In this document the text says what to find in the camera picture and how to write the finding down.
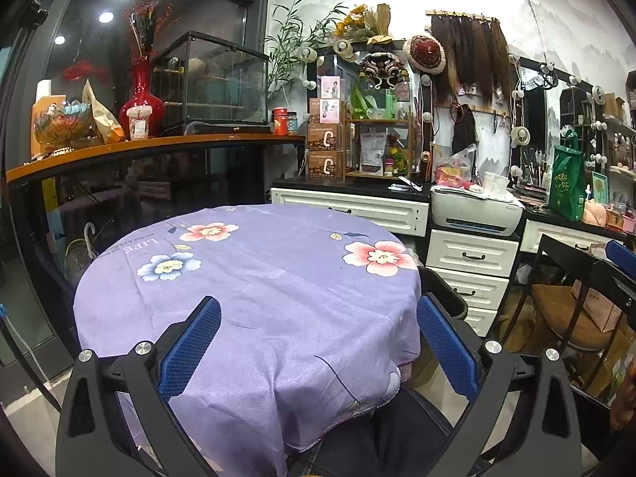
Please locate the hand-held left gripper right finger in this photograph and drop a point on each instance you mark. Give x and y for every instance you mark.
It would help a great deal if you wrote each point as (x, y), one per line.
(447, 348)

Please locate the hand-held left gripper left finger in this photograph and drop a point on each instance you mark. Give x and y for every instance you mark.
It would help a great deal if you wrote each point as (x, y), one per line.
(191, 348)

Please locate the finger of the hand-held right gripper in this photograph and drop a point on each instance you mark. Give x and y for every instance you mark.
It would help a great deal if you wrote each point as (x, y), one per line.
(621, 256)

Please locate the black trash bin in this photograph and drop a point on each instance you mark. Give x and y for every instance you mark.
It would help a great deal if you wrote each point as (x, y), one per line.
(444, 288)

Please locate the person's right hand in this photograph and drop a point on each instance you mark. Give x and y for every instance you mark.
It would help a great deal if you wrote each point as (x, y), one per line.
(625, 405)

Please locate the peach rounded figurine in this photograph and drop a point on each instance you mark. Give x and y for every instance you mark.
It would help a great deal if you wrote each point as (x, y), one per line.
(594, 213)

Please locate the pink cardboard box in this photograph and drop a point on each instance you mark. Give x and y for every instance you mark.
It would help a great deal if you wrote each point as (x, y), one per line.
(596, 308)

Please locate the black metal chair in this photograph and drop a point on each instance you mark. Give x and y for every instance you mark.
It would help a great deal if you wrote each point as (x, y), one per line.
(561, 243)

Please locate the green tote bag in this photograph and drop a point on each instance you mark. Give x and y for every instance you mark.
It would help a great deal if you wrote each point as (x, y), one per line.
(564, 184)

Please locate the white vanity cabinet with drawers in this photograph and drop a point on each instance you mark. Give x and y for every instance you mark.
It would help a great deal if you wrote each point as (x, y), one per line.
(472, 253)

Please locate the person's dark trousers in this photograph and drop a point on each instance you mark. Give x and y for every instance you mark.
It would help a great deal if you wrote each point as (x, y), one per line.
(397, 432)

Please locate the purple floral tablecloth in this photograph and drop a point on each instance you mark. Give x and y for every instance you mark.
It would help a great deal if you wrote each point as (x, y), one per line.
(278, 283)

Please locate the white printer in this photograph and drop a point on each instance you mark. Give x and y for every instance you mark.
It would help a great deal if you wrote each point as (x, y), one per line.
(472, 211)

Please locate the badminton racket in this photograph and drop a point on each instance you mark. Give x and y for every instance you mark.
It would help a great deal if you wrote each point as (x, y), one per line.
(78, 258)

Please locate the translucent plastic container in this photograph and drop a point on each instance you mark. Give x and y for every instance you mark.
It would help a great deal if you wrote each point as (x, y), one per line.
(494, 181)

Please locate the small straw hat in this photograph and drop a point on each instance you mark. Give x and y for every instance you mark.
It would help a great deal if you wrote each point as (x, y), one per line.
(520, 135)

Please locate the vanity mirror with bulbs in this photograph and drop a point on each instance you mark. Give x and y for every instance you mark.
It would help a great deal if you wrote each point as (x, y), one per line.
(534, 119)

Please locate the pink plastic bag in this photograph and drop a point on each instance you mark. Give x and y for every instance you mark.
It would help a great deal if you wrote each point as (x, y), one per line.
(449, 176)

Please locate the green yellow bottle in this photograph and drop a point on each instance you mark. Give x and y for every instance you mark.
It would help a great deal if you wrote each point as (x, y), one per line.
(395, 156)

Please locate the dark hanging wig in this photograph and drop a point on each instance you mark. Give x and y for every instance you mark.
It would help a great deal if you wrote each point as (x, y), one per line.
(464, 131)

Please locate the glass display counter wooden top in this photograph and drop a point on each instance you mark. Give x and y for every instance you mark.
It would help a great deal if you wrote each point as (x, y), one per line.
(149, 146)

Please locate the white brown pouch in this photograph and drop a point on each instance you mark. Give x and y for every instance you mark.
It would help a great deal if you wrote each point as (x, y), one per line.
(371, 151)

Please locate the clear plastic snack jar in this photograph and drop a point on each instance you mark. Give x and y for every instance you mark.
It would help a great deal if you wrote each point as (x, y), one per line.
(139, 124)

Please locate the wooden shelf rack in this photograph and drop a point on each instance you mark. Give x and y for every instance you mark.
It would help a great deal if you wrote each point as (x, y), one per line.
(377, 120)

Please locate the red tin can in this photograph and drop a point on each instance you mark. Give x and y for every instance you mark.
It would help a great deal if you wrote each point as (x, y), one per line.
(280, 121)

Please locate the gold snack bag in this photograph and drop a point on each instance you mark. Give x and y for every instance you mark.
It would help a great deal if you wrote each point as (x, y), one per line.
(104, 119)

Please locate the red vase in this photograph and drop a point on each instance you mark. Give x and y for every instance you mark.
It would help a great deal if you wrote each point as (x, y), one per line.
(141, 104)

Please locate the brown hair extensions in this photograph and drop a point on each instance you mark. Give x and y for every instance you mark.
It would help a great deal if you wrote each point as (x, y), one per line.
(467, 54)

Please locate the ornate glass bowl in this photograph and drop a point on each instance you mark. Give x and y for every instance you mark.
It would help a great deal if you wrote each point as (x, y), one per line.
(62, 124)

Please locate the brown box with white picture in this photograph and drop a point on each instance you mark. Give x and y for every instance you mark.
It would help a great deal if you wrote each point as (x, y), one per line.
(325, 111)

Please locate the black framed glass case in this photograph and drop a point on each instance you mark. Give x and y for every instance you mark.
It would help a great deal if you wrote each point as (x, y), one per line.
(213, 79)

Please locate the red embroidered hat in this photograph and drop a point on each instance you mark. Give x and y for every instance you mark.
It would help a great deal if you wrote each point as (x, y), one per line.
(425, 52)

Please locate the pink product box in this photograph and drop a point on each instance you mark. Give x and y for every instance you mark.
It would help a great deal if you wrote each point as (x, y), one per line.
(331, 87)

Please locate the green bamboo plant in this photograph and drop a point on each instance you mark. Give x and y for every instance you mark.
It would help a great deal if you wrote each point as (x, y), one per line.
(288, 39)

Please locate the red dried branches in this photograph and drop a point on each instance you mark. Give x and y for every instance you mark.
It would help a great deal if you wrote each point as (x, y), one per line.
(144, 25)

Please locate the yellow flower bouquet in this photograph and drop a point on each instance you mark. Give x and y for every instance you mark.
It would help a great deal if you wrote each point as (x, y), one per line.
(355, 20)

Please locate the decorative wall mask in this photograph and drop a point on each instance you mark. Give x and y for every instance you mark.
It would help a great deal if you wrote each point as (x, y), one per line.
(382, 69)

